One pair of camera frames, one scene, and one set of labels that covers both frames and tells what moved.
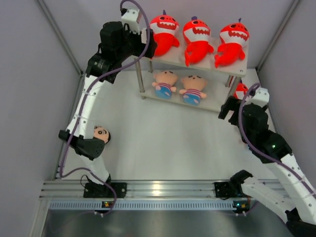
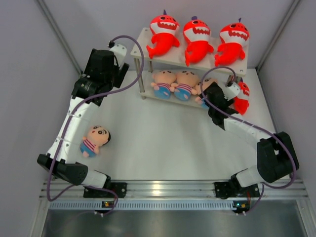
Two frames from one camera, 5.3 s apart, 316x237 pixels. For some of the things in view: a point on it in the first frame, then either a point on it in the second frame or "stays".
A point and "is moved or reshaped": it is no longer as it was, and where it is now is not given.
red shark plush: [196, 33] stays
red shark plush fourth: [234, 38] stays
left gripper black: [140, 47] to [118, 73]
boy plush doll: [165, 81] stays
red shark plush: [164, 27] stays
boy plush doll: [193, 85] is moved or reshaped
